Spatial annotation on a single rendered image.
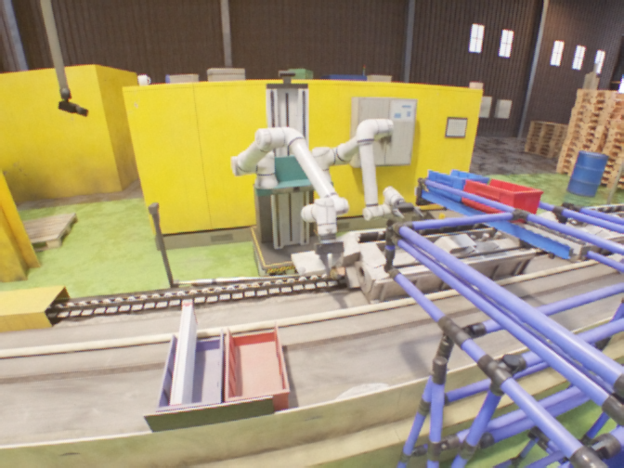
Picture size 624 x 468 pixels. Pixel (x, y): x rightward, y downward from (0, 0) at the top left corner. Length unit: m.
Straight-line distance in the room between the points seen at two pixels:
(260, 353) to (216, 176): 2.51
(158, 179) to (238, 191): 0.89
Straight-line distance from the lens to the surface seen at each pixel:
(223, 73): 4.38
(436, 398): 0.80
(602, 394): 0.53
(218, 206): 3.56
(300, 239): 2.91
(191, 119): 3.39
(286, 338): 1.31
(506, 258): 1.80
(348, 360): 1.24
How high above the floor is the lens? 1.69
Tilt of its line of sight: 26 degrees down
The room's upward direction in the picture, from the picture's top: straight up
